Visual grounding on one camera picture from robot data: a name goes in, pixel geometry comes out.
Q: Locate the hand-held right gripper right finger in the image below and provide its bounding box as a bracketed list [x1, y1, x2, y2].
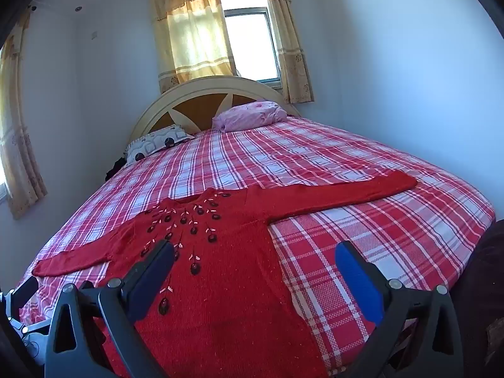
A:
[335, 240, 465, 378]

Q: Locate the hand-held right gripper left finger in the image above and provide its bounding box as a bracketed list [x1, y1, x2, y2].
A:
[45, 240, 174, 378]

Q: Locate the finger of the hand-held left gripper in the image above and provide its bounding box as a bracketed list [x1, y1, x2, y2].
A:
[9, 278, 40, 310]

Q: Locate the red knitted sweater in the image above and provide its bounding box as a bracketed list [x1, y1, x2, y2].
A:
[32, 170, 418, 378]

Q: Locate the red plaid bed sheet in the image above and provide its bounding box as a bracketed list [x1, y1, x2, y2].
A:
[20, 116, 497, 378]

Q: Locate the dark brown cloth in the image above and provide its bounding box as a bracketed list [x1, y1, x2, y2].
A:
[449, 216, 504, 378]

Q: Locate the grey patterned pillow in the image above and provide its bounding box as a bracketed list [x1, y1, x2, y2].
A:
[125, 124, 195, 166]

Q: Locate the yellow window curtain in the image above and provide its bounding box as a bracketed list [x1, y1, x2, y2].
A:
[256, 0, 316, 104]
[147, 0, 237, 95]
[0, 8, 48, 219]

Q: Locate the pink pillow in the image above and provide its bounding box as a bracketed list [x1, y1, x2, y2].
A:
[212, 101, 288, 132]

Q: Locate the cream wooden headboard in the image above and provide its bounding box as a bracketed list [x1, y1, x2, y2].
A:
[128, 76, 302, 146]

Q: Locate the window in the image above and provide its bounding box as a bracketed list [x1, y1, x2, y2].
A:
[217, 0, 282, 83]

